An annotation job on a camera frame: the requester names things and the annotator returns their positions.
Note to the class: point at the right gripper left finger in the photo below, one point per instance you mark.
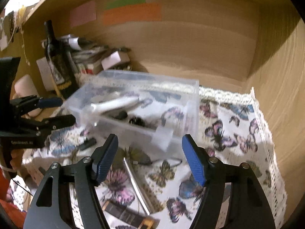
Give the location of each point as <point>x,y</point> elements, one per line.
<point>51,206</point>

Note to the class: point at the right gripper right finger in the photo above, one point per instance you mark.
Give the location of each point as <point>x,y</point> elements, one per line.
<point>248,205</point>

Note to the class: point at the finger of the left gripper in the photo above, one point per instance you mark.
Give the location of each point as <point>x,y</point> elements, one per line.
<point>47,102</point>
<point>47,122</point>

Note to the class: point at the silver metal pen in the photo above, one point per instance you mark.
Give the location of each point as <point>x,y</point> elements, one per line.
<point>140,193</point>

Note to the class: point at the clear plastic storage box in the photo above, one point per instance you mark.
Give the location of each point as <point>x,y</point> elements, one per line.
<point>165,101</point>

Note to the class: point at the white charger plug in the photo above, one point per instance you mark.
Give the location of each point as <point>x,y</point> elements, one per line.
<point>162,138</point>

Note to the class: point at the silver keys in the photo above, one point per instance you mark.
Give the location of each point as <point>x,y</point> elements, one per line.
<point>82,150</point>

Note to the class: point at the pink cylindrical mug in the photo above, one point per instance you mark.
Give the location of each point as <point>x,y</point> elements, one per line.
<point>25,87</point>

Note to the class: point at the dark wine bottle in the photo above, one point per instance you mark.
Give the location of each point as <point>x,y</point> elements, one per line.
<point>58,62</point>

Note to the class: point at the butterfly print lace tablecloth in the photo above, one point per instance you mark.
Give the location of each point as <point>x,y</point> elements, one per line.
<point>230,127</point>

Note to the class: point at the white small cardboard box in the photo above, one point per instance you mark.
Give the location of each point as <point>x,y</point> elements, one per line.
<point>115,59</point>

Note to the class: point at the pink sticky note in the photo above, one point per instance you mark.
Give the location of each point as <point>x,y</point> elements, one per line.
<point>83,14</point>

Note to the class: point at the green sticky note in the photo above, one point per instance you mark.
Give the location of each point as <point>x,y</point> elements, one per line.
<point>121,3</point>

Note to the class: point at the orange sticky note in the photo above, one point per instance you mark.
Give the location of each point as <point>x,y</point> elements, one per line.
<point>132,13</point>

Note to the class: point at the wooden shelf board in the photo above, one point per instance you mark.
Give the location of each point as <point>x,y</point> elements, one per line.
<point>47,2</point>

